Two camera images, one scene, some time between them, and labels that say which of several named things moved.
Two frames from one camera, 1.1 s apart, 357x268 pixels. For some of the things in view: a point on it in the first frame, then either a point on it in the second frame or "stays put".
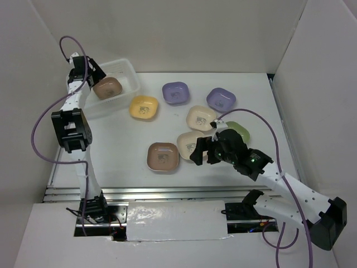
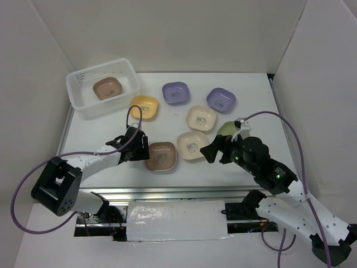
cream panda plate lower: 186,143 stays put
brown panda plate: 107,87 stays put
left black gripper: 98,73 -> 144,152
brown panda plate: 163,156 stays put
